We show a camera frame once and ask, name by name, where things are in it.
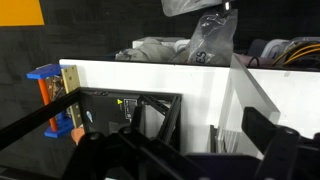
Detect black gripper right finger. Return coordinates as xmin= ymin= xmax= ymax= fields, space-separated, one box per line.
xmin=241 ymin=106 xmax=320 ymax=180

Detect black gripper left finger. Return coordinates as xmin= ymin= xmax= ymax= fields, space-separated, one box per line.
xmin=63 ymin=126 xmax=201 ymax=180

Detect white black toy kitchen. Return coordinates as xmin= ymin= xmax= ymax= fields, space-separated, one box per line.
xmin=0 ymin=87 xmax=183 ymax=158

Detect tan brass block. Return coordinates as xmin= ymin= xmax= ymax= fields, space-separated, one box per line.
xmin=60 ymin=65 xmax=84 ymax=129

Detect white plastic container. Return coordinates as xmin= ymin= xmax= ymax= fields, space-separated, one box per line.
xmin=259 ymin=38 xmax=292 ymax=60

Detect blue rack with orange rods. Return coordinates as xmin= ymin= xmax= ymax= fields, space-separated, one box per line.
xmin=26 ymin=63 xmax=76 ymax=139

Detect crumpled gray bag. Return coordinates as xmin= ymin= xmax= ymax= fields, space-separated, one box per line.
xmin=114 ymin=37 xmax=179 ymax=63

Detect clear plastic bag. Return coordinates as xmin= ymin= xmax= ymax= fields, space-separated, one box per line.
xmin=186 ymin=9 xmax=238 ymax=66

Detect translucent plastic bag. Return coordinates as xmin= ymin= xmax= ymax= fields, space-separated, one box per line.
xmin=160 ymin=0 xmax=231 ymax=18

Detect yellow floor mat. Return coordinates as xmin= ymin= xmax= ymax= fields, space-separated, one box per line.
xmin=0 ymin=0 xmax=45 ymax=27

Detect yellow cable bundle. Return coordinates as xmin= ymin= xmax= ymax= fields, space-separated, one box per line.
xmin=271 ymin=43 xmax=320 ymax=66

